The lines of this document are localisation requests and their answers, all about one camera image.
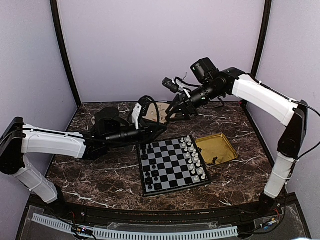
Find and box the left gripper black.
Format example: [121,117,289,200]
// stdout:
[104,119,167,149]

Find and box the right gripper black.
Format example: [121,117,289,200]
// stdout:
[165,81,223,122]

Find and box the gold metal tray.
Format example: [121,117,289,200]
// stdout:
[195,133,238,167]

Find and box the black white chess board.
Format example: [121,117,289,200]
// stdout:
[136,135,212,197]

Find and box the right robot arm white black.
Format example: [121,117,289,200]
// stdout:
[162,57,312,217]

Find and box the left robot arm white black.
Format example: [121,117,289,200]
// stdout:
[0,107,167,218]

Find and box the white chess pieces row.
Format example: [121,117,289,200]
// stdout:
[178,135,208,185]

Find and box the beige floral ceramic plate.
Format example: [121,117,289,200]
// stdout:
[146,101,176,125]

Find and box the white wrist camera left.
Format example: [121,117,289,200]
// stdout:
[131,96,151,130]

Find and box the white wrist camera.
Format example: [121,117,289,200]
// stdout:
[162,77,191,98]
[131,96,151,130]

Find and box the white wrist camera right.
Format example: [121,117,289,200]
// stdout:
[162,77,191,98]

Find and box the right black frame post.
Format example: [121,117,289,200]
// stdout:
[250,0,273,78]

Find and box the black frame post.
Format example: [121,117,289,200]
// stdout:
[250,0,273,78]
[49,0,82,108]

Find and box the grey slotted cable duct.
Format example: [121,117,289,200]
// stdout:
[31,213,239,240]

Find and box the black front rail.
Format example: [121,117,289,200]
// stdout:
[43,202,283,225]

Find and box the left black frame post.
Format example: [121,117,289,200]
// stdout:
[49,0,82,108]

